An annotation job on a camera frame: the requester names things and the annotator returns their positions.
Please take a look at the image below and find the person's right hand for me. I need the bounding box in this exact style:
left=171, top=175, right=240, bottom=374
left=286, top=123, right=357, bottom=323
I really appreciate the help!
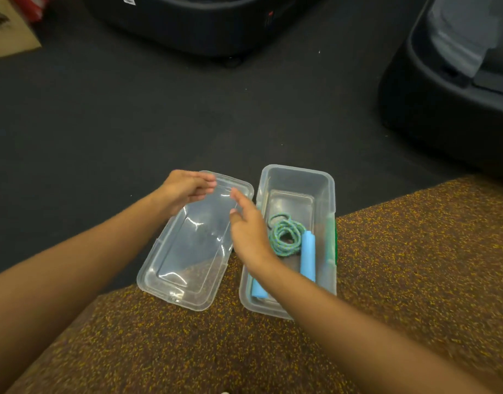
left=228, top=187, right=279, bottom=269

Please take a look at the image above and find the blue-handled green jump rope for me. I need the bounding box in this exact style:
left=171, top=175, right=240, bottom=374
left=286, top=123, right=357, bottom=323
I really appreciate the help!
left=250, top=213, right=317, bottom=300

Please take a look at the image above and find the person's left hand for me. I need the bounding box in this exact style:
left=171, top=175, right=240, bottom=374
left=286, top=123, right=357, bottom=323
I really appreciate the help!
left=152, top=169, right=217, bottom=218

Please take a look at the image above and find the black treadmill with red mark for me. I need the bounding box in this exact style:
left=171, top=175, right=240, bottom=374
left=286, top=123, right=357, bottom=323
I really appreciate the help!
left=81, top=0, right=326, bottom=68

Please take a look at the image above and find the red object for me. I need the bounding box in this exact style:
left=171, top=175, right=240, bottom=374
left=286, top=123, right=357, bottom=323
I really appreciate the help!
left=7, top=0, right=57, bottom=23

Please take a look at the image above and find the person's right forearm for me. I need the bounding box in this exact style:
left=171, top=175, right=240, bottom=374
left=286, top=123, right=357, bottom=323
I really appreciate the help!
left=249, top=252, right=498, bottom=394

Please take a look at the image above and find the brown cardboard box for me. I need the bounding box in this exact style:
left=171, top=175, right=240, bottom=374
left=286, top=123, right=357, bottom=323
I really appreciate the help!
left=0, top=0, right=43, bottom=62

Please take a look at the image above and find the person's left forearm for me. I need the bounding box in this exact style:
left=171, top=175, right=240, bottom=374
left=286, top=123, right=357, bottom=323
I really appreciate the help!
left=0, top=192, right=172, bottom=394

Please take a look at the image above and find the clear plastic box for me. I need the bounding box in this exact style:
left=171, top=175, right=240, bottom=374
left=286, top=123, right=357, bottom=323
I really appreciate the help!
left=238, top=164, right=338, bottom=321

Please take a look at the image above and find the black treadmill with warning sticker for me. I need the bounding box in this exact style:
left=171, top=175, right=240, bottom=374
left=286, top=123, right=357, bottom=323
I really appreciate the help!
left=377, top=0, right=503, bottom=173

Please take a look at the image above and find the clear plastic lid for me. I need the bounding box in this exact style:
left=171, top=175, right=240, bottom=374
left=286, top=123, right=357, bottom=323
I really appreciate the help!
left=136, top=171, right=255, bottom=312

